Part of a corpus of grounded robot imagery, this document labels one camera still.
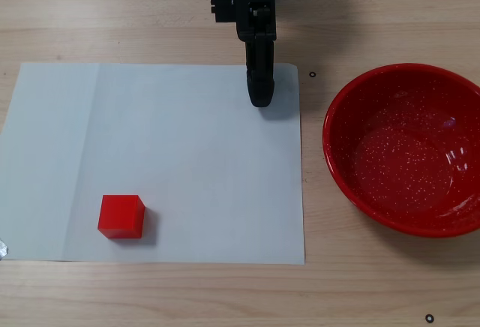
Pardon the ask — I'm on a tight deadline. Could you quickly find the red cube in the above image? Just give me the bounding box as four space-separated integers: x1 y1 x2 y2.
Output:
97 194 146 239

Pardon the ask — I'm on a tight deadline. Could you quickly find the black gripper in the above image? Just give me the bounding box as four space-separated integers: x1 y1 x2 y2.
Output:
208 0 279 109

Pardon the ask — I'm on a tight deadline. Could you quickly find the white paper sheet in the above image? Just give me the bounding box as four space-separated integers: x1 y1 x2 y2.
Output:
0 62 307 267

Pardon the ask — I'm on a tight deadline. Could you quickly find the red speckled bowl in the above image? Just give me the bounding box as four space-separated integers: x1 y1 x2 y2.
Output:
322 63 480 239

